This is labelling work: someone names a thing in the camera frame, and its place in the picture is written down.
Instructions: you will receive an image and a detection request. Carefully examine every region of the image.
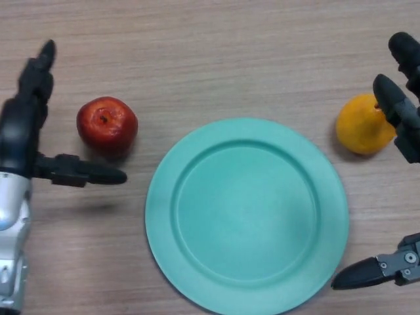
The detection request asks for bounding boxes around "yellow pear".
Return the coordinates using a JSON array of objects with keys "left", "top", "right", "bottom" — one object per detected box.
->
[{"left": 335, "top": 93, "right": 398, "bottom": 156}]

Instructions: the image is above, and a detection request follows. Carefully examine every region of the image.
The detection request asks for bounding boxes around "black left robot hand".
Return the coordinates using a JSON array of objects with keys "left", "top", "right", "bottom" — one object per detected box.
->
[{"left": 0, "top": 39, "right": 128, "bottom": 188}]

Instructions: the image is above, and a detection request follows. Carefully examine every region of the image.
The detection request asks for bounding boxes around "green round plate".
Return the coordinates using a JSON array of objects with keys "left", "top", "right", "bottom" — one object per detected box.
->
[{"left": 144, "top": 117, "right": 350, "bottom": 315}]

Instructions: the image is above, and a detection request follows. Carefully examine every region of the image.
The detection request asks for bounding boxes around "red apple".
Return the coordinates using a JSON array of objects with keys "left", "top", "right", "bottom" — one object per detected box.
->
[{"left": 76, "top": 96, "right": 139, "bottom": 160}]

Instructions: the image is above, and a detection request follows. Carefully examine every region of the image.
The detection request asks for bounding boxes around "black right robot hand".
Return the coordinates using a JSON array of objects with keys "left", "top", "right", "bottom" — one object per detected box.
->
[{"left": 331, "top": 31, "right": 420, "bottom": 291}]

